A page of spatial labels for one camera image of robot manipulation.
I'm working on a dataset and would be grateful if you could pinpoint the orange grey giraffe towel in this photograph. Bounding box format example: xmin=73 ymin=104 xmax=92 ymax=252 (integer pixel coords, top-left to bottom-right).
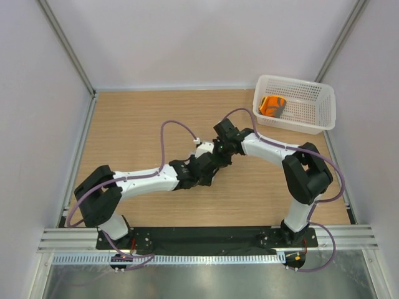
xmin=258 ymin=95 xmax=287 ymax=118

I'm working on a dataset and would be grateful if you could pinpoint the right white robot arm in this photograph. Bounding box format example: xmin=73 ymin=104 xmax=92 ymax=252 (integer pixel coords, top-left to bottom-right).
xmin=213 ymin=118 xmax=333 ymax=247

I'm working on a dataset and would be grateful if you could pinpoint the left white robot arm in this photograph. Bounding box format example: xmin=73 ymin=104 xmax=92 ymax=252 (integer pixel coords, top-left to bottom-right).
xmin=75 ymin=153 xmax=219 ymax=249

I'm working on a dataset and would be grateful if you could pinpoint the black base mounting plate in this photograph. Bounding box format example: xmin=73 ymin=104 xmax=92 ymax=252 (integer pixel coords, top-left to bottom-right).
xmin=114 ymin=226 xmax=318 ymax=256

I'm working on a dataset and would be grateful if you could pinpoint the white perforated plastic basket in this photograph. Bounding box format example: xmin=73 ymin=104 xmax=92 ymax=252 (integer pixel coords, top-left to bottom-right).
xmin=252 ymin=75 xmax=336 ymax=135

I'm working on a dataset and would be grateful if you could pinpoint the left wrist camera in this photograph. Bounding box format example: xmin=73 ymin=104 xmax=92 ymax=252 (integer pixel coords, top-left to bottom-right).
xmin=195 ymin=141 xmax=214 ymax=158

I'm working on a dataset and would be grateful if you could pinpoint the white slotted cable duct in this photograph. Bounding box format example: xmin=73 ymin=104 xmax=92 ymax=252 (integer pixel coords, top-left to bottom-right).
xmin=52 ymin=252 xmax=286 ymax=266

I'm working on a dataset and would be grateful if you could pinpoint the aluminium rail front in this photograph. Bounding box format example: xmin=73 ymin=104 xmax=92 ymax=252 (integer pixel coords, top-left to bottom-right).
xmin=37 ymin=225 xmax=378 ymax=253

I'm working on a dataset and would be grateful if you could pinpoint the right aluminium frame post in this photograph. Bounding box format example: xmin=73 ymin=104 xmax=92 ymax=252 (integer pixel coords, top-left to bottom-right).
xmin=314 ymin=0 xmax=370 ymax=83

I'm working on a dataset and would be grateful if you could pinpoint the aluminium frame post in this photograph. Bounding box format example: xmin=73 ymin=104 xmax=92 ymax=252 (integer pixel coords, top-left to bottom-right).
xmin=36 ymin=0 xmax=96 ymax=97
xmin=314 ymin=0 xmax=370 ymax=83

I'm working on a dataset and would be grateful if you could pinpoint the left aluminium frame post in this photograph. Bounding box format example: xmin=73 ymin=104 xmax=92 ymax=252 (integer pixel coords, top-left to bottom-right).
xmin=36 ymin=0 xmax=96 ymax=97

